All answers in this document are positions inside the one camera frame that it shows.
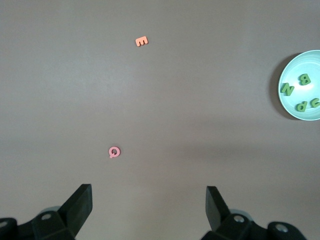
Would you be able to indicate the green plate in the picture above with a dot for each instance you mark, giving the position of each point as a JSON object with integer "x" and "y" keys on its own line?
{"x": 295, "y": 70}

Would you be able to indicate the brown table cover sheet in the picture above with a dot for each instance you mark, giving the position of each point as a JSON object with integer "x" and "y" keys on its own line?
{"x": 75, "y": 87}

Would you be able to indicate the green foam letter N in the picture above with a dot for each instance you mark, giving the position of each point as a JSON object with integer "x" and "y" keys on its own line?
{"x": 287, "y": 89}
{"x": 315, "y": 103}

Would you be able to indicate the orange foam letter E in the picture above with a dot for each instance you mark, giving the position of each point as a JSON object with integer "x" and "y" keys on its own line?
{"x": 140, "y": 41}

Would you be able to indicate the green foam letter p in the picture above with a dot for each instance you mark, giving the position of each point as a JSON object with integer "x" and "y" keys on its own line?
{"x": 302, "y": 107}

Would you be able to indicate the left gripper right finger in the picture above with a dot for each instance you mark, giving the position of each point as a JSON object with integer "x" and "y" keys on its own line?
{"x": 217, "y": 212}

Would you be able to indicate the green foam letter B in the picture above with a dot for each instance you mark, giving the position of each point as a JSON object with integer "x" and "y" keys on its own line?
{"x": 303, "y": 80}

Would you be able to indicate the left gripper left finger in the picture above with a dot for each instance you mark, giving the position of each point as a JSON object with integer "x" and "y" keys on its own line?
{"x": 77, "y": 212}

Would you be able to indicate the pink foam letter Q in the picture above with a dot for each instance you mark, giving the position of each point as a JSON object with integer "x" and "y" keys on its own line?
{"x": 111, "y": 151}

